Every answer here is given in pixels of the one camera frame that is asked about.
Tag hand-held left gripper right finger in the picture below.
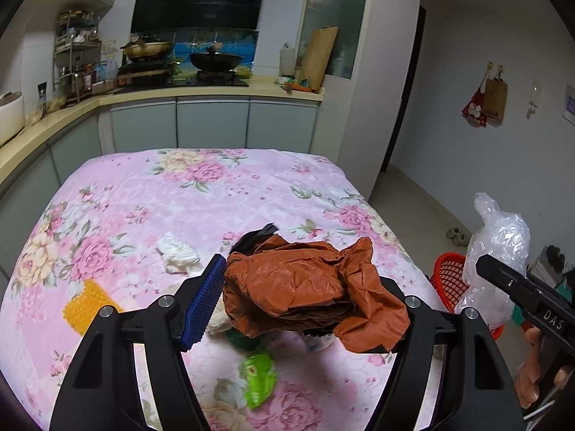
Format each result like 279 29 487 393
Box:
363 277 527 431

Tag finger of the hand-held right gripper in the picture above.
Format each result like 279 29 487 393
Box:
528 272 575 312
476 255 546 319

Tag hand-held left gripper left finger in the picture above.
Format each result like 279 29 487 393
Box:
49 254 225 431

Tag clear plastic bag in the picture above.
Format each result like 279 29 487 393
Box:
454 192 531 330

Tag red plastic basket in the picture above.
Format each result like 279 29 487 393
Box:
430 252 506 341

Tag green snack packet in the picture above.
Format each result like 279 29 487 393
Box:
240 352 278 409

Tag brown plastic bag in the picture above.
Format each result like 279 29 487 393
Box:
222 236 411 354

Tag yellow mesh scrub pad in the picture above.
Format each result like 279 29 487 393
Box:
62 278 124 337

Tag person's right hand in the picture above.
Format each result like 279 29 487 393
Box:
514 327 575 409

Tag white crumpled tissue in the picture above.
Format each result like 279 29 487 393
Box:
156 232 203 274

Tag black crumpled wrapper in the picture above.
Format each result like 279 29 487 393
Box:
229 223 281 254

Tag white blue wrapper scrap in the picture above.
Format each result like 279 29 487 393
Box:
305 334 335 352

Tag pink floral blanket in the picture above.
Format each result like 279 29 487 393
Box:
0 147 443 431

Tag brown hanging paper bag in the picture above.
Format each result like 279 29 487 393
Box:
482 72 508 122

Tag grey kitchen base cabinets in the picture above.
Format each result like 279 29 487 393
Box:
0 98 322 279

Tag beige kitchen countertop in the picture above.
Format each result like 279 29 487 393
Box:
0 76 324 189

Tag black gas stove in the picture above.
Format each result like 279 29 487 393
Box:
186 69 250 87

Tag black induction cooker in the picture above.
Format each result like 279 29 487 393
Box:
117 60 174 86

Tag small orange green utensils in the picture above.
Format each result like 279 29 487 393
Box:
276 76 315 93

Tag black wok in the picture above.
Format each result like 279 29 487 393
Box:
189 44 244 73

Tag beige pan with lid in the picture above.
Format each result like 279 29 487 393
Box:
120 36 175 61

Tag white rice cooker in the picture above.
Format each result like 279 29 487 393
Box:
0 91 25 147

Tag wooden cutting board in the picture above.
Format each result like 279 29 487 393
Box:
299 26 340 91

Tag metal spice rack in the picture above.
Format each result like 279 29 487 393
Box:
53 9 102 104

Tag frosted glass cabinet door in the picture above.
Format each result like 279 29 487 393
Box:
296 0 373 82

